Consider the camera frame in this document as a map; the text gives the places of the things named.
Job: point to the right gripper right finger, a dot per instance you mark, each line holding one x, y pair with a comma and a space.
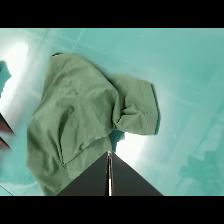
128, 183

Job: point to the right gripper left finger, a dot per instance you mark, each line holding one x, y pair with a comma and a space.
93, 181

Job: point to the green T-shirt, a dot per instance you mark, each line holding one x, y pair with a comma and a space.
80, 113

